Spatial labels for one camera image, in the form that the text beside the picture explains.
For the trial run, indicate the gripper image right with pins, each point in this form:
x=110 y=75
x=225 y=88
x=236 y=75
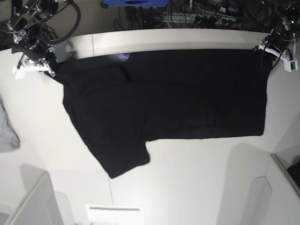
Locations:
x=276 y=45

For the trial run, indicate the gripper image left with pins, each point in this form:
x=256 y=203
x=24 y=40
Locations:
x=38 y=51

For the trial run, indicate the black T-shirt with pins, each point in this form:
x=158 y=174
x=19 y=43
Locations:
x=116 y=105

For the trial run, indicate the grey cloth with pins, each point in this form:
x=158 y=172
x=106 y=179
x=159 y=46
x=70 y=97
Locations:
x=9 y=140

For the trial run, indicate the blue box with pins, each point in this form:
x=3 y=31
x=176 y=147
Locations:
x=142 y=3

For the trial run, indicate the white bin left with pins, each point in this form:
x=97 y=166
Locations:
x=38 y=207

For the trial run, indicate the white bin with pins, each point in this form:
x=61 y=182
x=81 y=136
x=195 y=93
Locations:
x=274 y=199
x=38 y=207

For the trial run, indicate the white bin right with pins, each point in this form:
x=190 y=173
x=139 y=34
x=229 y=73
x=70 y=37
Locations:
x=274 y=199

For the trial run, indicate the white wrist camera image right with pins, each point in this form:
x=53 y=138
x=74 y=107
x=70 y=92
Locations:
x=290 y=65

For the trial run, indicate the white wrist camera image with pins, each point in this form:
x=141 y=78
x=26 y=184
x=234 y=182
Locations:
x=18 y=73
x=290 y=65

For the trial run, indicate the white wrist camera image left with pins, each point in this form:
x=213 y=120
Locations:
x=18 y=73

